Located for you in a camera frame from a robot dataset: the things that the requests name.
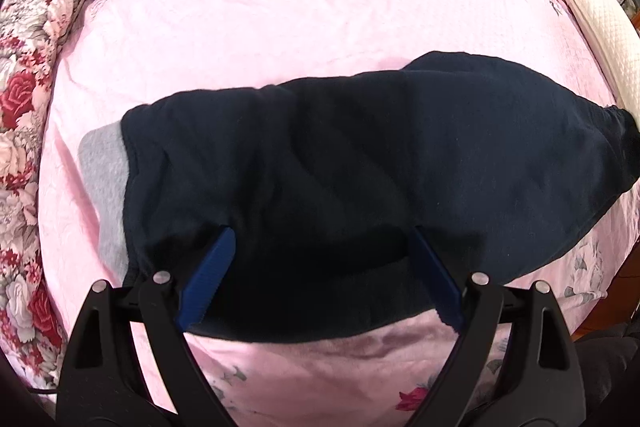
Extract red floral quilt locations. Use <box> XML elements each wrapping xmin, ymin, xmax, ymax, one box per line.
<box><xmin>0</xmin><ymin>0</ymin><xmax>112</xmax><ymax>403</ymax></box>

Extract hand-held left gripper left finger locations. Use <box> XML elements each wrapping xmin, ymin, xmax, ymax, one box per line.
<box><xmin>56</xmin><ymin>227</ymin><xmax>238</xmax><ymax>427</ymax></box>

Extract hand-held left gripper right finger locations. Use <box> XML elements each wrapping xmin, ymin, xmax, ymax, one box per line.
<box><xmin>405</xmin><ymin>227</ymin><xmax>587</xmax><ymax>427</ymax></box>

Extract navy pants with grey cuffs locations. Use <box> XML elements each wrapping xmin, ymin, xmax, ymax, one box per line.
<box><xmin>79</xmin><ymin>51</ymin><xmax>640</xmax><ymax>342</ymax></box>

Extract white quilted pillow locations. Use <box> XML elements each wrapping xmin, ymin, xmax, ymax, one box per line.
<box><xmin>535</xmin><ymin>0</ymin><xmax>640</xmax><ymax>118</ymax></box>

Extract person's black jacket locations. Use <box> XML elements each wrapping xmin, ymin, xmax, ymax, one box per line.
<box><xmin>570</xmin><ymin>322</ymin><xmax>640</xmax><ymax>427</ymax></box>

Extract pink floral bedsheet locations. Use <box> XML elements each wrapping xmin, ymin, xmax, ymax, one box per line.
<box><xmin>37</xmin><ymin>0</ymin><xmax>626</xmax><ymax>427</ymax></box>

